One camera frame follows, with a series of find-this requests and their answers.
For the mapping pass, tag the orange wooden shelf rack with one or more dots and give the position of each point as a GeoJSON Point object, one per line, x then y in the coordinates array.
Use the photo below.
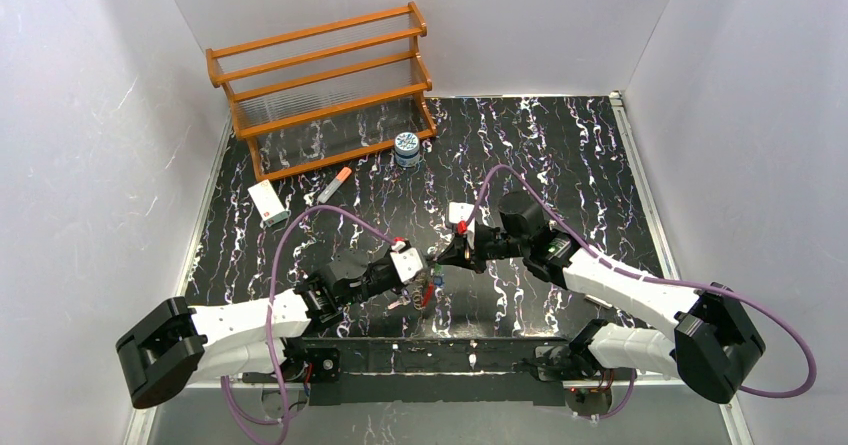
{"type": "Point", "coordinates": [304, 77]}

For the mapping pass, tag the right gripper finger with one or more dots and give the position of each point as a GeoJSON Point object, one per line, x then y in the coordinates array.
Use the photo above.
{"type": "Point", "coordinates": [475, 264]}
{"type": "Point", "coordinates": [459, 248]}

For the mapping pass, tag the small blue patterned tin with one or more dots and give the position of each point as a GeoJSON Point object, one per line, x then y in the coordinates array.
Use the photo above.
{"type": "Point", "coordinates": [407, 149]}

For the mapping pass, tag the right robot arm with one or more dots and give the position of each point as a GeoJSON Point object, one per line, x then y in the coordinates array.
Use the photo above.
{"type": "Point", "coordinates": [704, 338]}

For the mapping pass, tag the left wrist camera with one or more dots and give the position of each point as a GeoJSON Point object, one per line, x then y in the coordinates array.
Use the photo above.
{"type": "Point", "coordinates": [408, 262]}

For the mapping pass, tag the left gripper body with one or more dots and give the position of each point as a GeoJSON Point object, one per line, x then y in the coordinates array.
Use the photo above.
{"type": "Point", "coordinates": [395, 277]}

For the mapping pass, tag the white card box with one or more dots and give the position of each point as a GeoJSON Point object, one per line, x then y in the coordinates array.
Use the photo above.
{"type": "Point", "coordinates": [268, 204]}
{"type": "Point", "coordinates": [598, 302]}

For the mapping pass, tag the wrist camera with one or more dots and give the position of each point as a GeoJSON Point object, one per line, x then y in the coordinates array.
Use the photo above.
{"type": "Point", "coordinates": [459, 217]}
{"type": "Point", "coordinates": [408, 262]}

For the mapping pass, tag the orange capped marker pen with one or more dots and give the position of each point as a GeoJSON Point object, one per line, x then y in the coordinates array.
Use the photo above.
{"type": "Point", "coordinates": [334, 185]}

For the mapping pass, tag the white card box right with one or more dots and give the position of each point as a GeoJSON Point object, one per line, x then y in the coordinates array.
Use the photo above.
{"type": "Point", "coordinates": [598, 302]}

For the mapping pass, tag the aluminium frame rail front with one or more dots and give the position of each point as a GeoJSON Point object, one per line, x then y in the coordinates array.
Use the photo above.
{"type": "Point", "coordinates": [430, 362]}

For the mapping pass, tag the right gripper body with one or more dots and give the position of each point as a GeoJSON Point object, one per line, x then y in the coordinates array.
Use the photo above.
{"type": "Point", "coordinates": [470, 248]}

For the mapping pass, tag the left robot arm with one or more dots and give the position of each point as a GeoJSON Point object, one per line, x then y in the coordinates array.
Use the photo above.
{"type": "Point", "coordinates": [218, 336]}

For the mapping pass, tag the white card box left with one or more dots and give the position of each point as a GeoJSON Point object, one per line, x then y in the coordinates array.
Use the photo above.
{"type": "Point", "coordinates": [268, 204]}

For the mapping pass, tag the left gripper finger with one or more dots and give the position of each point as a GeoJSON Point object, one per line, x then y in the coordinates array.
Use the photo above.
{"type": "Point", "coordinates": [428, 263]}
{"type": "Point", "coordinates": [420, 284]}

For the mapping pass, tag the red handled keyring with keys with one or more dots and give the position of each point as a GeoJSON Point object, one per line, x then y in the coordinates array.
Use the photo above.
{"type": "Point", "coordinates": [419, 301]}

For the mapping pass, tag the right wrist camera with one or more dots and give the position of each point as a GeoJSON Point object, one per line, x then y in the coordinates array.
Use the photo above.
{"type": "Point", "coordinates": [459, 217]}

